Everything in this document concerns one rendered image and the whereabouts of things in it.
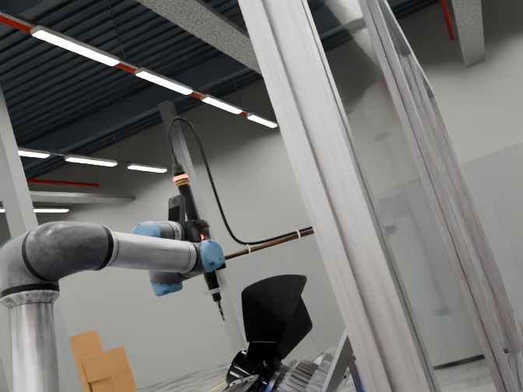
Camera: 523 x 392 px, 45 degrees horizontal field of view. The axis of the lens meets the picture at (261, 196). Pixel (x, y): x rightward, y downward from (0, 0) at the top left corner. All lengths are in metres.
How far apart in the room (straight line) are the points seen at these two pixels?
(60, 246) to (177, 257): 0.30
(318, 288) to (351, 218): 8.69
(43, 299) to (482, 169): 6.22
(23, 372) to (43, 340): 0.07
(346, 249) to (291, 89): 0.12
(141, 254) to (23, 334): 0.28
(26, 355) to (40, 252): 0.20
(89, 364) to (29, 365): 8.78
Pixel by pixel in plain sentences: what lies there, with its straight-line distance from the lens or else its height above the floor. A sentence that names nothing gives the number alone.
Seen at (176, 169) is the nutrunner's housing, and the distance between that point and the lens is 1.94.
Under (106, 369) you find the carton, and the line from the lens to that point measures 9.97.
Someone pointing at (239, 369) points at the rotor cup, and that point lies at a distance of 1.96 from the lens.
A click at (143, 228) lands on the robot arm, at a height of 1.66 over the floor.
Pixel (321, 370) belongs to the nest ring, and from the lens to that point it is 1.89.
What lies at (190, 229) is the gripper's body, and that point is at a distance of 1.81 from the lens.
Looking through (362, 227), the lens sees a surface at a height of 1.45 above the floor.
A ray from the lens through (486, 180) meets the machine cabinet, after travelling 7.21.
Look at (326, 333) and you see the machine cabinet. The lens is 9.18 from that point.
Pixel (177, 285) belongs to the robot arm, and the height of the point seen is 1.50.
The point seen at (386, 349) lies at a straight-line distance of 0.45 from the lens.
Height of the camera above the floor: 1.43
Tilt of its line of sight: 8 degrees up
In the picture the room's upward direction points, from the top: 18 degrees counter-clockwise
